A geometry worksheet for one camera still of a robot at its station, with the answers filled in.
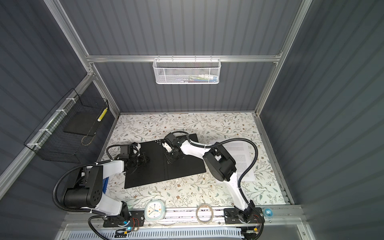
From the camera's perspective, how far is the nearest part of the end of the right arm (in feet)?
2.36

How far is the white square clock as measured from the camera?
0.74m

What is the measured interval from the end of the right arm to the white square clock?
0.77ft
